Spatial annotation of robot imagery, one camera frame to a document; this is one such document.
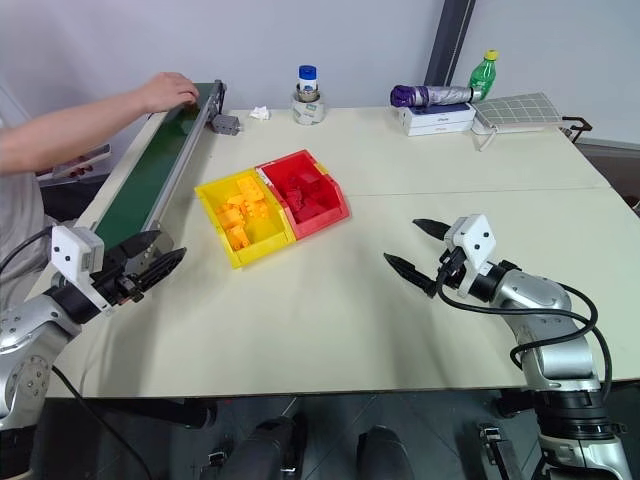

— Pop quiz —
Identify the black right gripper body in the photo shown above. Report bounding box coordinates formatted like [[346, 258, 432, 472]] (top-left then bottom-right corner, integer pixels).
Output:
[[435, 246, 469, 297]]

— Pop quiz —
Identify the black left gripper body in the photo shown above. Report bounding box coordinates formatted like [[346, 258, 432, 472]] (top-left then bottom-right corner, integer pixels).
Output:
[[91, 242, 152, 307]]

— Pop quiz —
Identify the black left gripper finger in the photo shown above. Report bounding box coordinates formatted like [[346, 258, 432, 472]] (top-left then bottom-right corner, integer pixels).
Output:
[[133, 247, 188, 295], [120, 230, 164, 263]]

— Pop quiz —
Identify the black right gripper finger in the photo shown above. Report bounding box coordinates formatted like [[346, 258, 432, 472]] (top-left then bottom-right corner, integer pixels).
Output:
[[411, 217, 452, 244], [382, 252, 440, 300]]

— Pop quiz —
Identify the green conveyor belt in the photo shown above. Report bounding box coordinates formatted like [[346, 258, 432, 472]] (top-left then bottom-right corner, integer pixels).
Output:
[[29, 78, 229, 301]]

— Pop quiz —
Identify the person's bare hand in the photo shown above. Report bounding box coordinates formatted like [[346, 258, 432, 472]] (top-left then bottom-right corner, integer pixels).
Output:
[[141, 71, 202, 114]]

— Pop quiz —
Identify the orange toy brick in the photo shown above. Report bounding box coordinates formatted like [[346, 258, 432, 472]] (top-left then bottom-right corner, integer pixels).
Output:
[[214, 204, 247, 232], [227, 194, 272, 222], [224, 224, 255, 251]]

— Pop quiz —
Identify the white phone box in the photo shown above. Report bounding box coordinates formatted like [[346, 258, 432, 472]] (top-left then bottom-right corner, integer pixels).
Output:
[[405, 119, 476, 138], [397, 101, 477, 127]]

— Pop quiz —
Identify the yellow plastic bin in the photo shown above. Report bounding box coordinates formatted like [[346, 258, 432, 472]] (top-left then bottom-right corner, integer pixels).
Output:
[[193, 168, 297, 272]]

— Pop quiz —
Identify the red plastic bin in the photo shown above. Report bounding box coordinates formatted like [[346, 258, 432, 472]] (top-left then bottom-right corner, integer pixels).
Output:
[[255, 149, 353, 241]]

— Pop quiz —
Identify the yellow toy brick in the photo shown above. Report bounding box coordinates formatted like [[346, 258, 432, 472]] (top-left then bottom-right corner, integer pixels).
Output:
[[235, 175, 265, 202]]

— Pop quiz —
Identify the person's grey shirt torso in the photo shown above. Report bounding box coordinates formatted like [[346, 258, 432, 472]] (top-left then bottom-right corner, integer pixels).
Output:
[[0, 168, 57, 314]]

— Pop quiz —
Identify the folded purple grey umbrella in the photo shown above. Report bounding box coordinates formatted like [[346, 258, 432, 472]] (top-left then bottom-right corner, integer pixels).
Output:
[[389, 84, 484, 108]]

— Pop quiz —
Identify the red toy brick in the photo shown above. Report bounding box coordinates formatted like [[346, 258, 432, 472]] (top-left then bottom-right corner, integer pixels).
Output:
[[287, 169, 322, 195], [283, 187, 309, 213]]

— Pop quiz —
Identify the grey checked pad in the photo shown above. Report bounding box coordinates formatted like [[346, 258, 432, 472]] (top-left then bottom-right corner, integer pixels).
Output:
[[471, 91, 565, 127]]

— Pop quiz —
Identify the green bottle with yellow cap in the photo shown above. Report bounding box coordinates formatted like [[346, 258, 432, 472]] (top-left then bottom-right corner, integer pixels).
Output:
[[468, 48, 502, 101]]

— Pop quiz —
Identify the clear tape roll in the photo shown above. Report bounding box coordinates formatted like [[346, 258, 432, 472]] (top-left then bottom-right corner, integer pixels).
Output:
[[291, 88, 328, 128]]

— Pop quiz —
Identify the black red clamp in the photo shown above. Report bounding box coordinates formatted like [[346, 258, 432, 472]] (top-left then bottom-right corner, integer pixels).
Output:
[[558, 115, 595, 146]]

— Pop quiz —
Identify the dark grey pillar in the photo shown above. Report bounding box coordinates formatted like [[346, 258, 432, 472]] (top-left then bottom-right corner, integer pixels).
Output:
[[423, 0, 477, 87]]

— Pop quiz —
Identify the white bottle with blue cap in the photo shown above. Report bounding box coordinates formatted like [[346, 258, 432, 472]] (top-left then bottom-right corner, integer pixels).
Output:
[[297, 64, 322, 104]]

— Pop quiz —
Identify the dark rounded shape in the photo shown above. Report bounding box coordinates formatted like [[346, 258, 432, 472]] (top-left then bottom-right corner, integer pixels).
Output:
[[214, 413, 307, 480]]

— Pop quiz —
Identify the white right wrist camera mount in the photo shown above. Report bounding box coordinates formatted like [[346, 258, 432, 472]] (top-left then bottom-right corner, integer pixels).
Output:
[[443, 213, 498, 297]]

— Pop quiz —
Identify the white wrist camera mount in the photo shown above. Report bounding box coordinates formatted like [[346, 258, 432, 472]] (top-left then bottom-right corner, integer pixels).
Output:
[[443, 213, 498, 297], [51, 225, 113, 315]]

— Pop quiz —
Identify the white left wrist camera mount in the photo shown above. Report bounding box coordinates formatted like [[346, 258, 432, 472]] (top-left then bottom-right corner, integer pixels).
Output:
[[51, 225, 113, 315]]

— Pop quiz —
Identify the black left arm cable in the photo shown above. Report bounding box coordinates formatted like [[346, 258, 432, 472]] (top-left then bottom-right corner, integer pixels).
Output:
[[0, 226, 55, 274]]

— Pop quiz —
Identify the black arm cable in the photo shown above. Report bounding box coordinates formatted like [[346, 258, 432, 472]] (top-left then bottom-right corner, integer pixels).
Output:
[[436, 277, 614, 401], [0, 226, 55, 274]]

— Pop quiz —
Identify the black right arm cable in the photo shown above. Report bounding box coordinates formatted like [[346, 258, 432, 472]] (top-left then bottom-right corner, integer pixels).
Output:
[[436, 277, 614, 401]]

